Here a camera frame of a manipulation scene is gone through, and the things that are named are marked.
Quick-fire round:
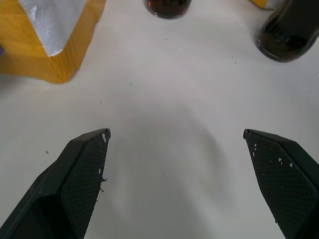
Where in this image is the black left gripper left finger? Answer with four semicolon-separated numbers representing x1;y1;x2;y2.
0;128;112;239

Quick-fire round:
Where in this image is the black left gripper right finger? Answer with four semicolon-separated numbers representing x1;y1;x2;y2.
243;128;319;239

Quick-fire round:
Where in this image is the dark glass bottle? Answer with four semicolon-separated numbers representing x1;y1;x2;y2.
256;0;319;63

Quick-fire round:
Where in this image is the dark glass cup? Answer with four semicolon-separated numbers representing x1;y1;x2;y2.
144;0;192;19

